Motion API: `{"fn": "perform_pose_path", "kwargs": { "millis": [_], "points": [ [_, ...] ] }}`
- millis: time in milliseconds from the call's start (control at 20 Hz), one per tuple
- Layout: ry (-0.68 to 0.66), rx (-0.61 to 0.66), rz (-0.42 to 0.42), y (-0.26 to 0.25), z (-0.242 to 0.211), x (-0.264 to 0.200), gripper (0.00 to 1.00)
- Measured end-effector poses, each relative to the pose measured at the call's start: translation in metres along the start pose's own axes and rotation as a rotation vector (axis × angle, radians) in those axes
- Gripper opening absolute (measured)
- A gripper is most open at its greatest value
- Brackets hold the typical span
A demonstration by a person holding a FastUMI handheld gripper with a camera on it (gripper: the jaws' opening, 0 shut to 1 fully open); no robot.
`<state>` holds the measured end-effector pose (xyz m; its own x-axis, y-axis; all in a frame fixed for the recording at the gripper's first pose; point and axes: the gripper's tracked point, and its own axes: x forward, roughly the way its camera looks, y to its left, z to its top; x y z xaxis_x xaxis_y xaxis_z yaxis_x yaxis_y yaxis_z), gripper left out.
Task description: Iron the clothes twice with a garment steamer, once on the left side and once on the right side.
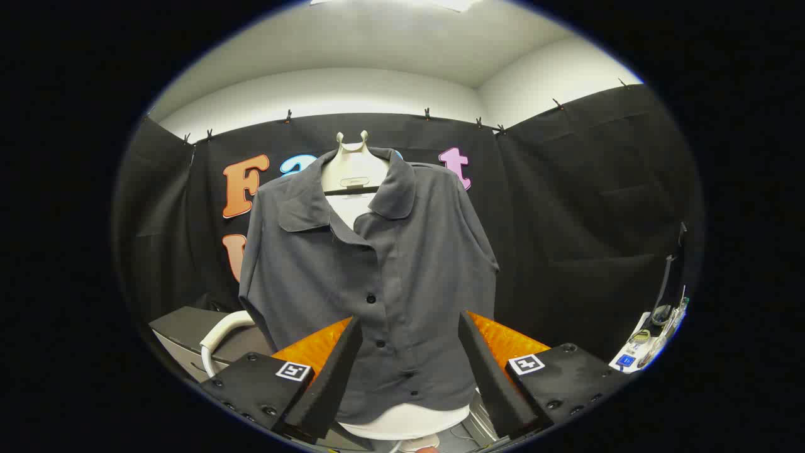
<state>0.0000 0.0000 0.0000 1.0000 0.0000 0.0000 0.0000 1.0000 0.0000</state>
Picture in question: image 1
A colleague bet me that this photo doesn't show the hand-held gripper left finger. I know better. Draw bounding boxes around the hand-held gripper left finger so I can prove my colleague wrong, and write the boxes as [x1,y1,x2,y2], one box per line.
[200,315,364,444]

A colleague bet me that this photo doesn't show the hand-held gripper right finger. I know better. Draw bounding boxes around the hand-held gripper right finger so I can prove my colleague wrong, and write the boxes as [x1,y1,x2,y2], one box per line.
[458,310,633,441]

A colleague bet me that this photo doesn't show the white garment steamer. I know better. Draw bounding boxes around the white garment steamer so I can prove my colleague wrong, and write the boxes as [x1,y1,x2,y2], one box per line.
[200,310,255,378]

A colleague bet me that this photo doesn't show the grey button shirt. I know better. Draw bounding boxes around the grey button shirt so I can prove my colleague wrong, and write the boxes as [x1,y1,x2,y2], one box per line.
[238,148,501,425]

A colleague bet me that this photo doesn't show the grey drawer cabinet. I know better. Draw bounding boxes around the grey drawer cabinet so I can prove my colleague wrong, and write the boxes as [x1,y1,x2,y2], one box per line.
[149,306,277,384]

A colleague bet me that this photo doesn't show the black backdrop cloth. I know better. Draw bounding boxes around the black backdrop cloth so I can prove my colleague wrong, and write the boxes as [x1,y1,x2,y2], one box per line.
[113,84,705,366]

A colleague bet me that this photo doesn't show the row of black backdrop clips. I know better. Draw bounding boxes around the row of black backdrop clips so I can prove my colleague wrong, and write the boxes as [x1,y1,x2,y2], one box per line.
[182,79,630,145]

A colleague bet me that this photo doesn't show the black strap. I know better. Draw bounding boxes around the black strap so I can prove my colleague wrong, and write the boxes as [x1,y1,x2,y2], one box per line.
[653,222,687,323]

